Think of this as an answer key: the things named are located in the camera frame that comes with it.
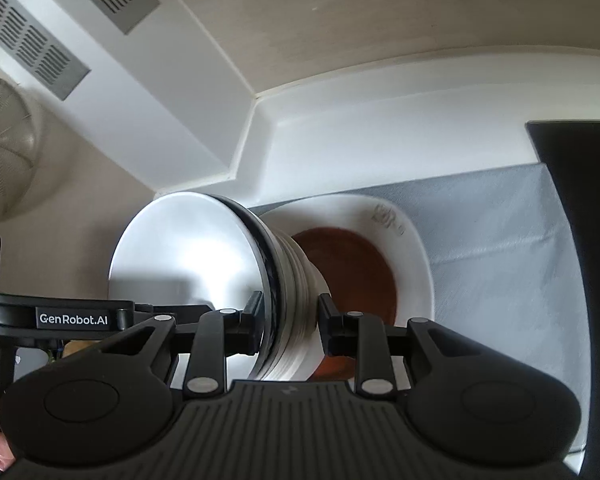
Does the plain white bowl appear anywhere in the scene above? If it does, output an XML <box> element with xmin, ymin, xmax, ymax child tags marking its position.
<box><xmin>108</xmin><ymin>192</ymin><xmax>268</xmax><ymax>380</ymax></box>

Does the cream white bowl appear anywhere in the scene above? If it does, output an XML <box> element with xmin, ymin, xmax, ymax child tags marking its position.
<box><xmin>257</xmin><ymin>210</ymin><xmax>328</xmax><ymax>382</ymax></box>

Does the grey counter mat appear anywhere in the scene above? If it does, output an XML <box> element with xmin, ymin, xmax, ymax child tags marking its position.
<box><xmin>247</xmin><ymin>161</ymin><xmax>594</xmax><ymax>456</ymax></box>

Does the grey vent grille left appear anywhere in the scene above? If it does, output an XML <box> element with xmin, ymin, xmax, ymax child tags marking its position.
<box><xmin>0</xmin><ymin>0</ymin><xmax>91</xmax><ymax>101</ymax></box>

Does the white floral plate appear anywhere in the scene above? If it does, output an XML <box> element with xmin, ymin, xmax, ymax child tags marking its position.
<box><xmin>261</xmin><ymin>194</ymin><xmax>434</xmax><ymax>326</ymax></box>

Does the orange red plate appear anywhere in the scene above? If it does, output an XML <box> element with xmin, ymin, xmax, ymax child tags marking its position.
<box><xmin>292</xmin><ymin>228</ymin><xmax>398</xmax><ymax>382</ymax></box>

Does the metal mesh strainer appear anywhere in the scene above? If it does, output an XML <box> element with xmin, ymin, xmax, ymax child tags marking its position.
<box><xmin>0</xmin><ymin>78</ymin><xmax>43</xmax><ymax>220</ymax></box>

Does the black gas stove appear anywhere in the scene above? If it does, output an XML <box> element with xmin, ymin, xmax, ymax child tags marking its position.
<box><xmin>527</xmin><ymin>122</ymin><xmax>600</xmax><ymax>479</ymax></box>

